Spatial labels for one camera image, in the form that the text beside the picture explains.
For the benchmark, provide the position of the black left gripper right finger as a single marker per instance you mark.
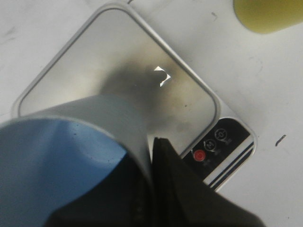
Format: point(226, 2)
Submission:
point(183, 200)

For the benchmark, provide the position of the silver electronic kitchen scale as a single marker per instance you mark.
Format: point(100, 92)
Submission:
point(116, 52)

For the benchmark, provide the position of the light blue plastic cup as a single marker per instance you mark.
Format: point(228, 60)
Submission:
point(52, 157)

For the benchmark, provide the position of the yellow squeeze bottle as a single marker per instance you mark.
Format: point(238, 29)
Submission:
point(268, 16)

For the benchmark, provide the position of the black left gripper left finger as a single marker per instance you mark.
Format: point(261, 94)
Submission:
point(122, 199)

